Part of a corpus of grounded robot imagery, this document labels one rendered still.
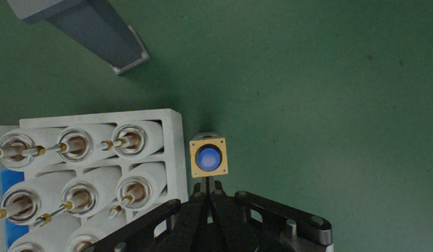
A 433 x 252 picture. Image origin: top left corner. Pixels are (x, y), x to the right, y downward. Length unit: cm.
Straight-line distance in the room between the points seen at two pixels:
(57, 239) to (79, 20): 51
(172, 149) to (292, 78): 57
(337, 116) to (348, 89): 13
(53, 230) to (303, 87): 92
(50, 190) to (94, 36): 39
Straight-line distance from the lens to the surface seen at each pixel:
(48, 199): 51
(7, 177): 78
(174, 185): 45
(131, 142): 36
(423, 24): 128
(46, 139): 50
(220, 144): 28
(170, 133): 42
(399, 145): 108
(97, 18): 51
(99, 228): 49
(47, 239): 55
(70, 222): 59
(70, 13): 49
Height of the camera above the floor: 59
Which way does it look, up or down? 85 degrees down
